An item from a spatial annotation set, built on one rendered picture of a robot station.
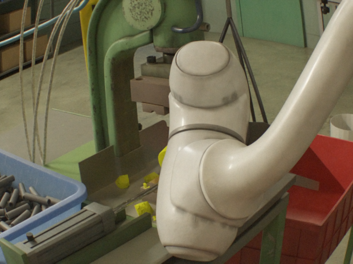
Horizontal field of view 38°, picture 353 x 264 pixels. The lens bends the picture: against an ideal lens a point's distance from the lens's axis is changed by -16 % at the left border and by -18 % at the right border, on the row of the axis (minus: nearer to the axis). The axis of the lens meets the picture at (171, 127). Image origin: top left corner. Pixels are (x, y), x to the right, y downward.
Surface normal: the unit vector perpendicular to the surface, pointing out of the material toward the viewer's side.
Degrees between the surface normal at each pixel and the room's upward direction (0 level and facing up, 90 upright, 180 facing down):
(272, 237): 90
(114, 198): 0
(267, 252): 90
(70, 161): 0
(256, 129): 40
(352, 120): 87
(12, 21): 90
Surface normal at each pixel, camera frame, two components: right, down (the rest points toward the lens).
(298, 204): -0.07, -0.94
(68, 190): -0.60, 0.18
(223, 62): 0.11, -0.50
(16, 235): 0.80, 0.16
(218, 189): -0.14, 0.00
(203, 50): -0.11, -0.58
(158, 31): -0.77, 0.27
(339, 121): 0.26, 0.27
